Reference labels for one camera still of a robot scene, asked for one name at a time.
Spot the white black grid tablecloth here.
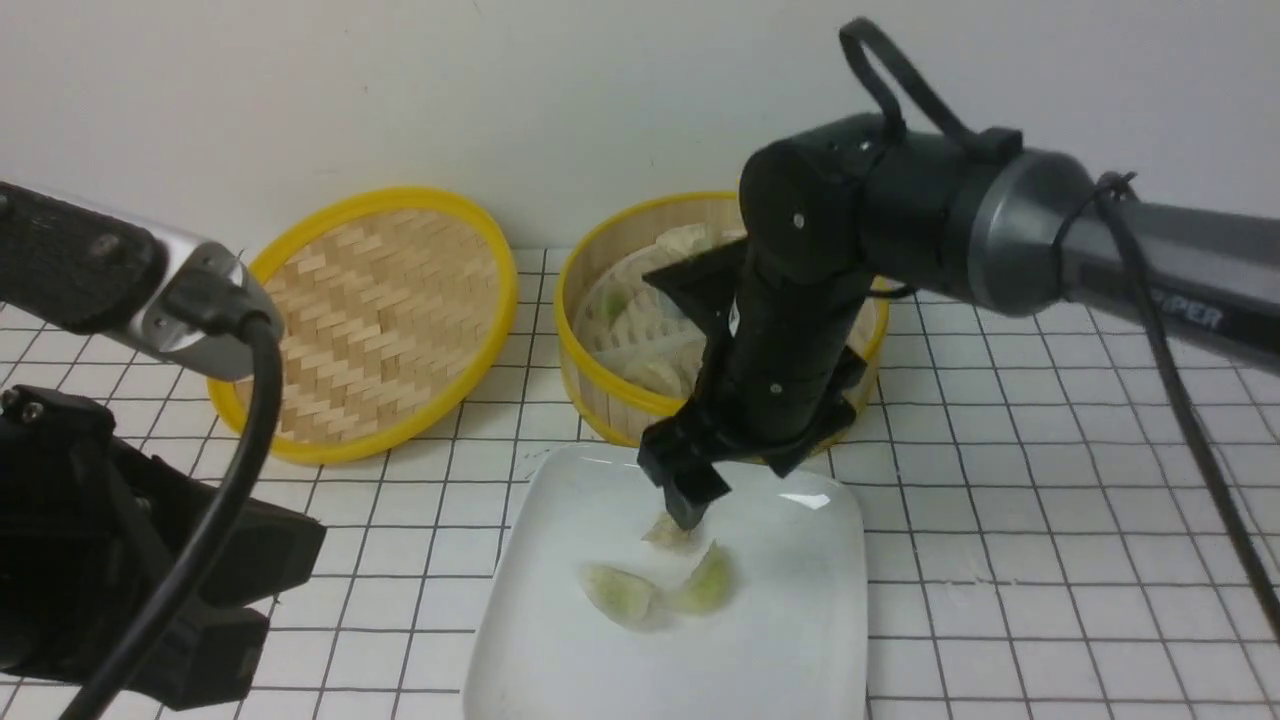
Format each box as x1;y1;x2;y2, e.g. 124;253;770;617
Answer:
0;245;1280;720

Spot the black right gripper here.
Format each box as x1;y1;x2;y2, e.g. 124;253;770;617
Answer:
637;240;874;530

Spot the yellow rimmed bamboo steamer basket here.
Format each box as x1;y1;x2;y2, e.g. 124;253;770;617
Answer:
553;191;891;462

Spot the pale dumpling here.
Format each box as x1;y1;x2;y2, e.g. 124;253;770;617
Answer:
643;512;700;555

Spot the white steamer liner cloth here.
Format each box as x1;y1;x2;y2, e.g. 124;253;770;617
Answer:
571;222;745;398

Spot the woven bamboo steamer lid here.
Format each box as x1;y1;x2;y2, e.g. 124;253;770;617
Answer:
248;186;518;465

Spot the white square plate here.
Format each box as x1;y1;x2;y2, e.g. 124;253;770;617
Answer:
462;445;868;719

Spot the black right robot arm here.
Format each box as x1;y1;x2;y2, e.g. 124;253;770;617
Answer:
637;114;1279;529

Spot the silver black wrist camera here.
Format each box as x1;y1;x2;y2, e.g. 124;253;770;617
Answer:
1;182;284;382

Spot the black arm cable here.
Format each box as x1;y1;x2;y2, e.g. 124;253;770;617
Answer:
838;17;1280;641

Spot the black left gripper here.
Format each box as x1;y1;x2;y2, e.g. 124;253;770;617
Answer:
1;386;326;711

